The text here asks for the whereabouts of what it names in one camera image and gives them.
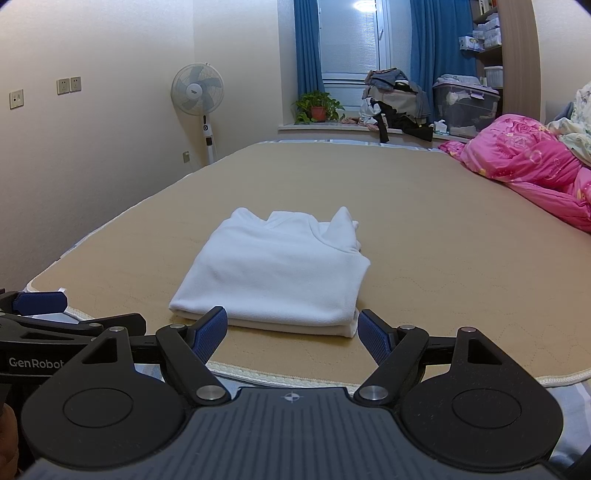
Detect window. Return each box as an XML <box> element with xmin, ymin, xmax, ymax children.
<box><xmin>318</xmin><ymin>0</ymin><xmax>413</xmax><ymax>85</ymax></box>

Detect floral blanket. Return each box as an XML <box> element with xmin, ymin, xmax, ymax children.
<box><xmin>547</xmin><ymin>80</ymin><xmax>591</xmax><ymax>168</ymax></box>

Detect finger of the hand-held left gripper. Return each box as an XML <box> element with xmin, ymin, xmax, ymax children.
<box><xmin>0</xmin><ymin>312</ymin><xmax>148</xmax><ymax>343</ymax></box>
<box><xmin>0</xmin><ymin>290</ymin><xmax>70</xmax><ymax>316</ymax></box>

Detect white fleece top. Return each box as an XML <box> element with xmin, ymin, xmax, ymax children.
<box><xmin>168</xmin><ymin>206</ymin><xmax>371</xmax><ymax>339</ymax></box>

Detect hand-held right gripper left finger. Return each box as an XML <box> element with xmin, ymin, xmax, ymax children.
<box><xmin>81</xmin><ymin>305</ymin><xmax>232</xmax><ymax>408</ymax></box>

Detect pink quilt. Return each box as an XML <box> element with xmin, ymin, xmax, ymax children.
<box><xmin>438</xmin><ymin>114</ymin><xmax>591</xmax><ymax>234</ymax></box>

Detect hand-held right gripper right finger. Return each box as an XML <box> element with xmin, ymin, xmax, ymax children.
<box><xmin>353</xmin><ymin>309</ymin><xmax>502</xmax><ymax>408</ymax></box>

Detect clear plastic storage box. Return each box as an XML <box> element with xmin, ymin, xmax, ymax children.
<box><xmin>433</xmin><ymin>75</ymin><xmax>502</xmax><ymax>140</ymax></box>

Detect wooden shelf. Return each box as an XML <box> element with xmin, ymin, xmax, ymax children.
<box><xmin>471</xmin><ymin>0</ymin><xmax>542</xmax><ymax>121</ymax></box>

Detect white standing fan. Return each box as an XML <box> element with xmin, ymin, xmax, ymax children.
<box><xmin>171</xmin><ymin>62</ymin><xmax>226</xmax><ymax>166</ymax></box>

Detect potted green plant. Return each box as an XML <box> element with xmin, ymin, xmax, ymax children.
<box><xmin>293</xmin><ymin>91</ymin><xmax>346</xmax><ymax>126</ymax></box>

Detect pile of clothes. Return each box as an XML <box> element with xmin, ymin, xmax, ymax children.
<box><xmin>360</xmin><ymin>68</ymin><xmax>435</xmax><ymax>143</ymax></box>

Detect white boxes on shelf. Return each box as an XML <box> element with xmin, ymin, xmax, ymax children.
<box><xmin>458</xmin><ymin>13</ymin><xmax>503</xmax><ymax>52</ymax></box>

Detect beige bed mat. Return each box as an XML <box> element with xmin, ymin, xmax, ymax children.
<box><xmin>23</xmin><ymin>138</ymin><xmax>591</xmax><ymax>389</ymax></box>

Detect person's left hand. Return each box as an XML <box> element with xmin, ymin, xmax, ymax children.
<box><xmin>0</xmin><ymin>405</ymin><xmax>20</xmax><ymax>476</ymax></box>

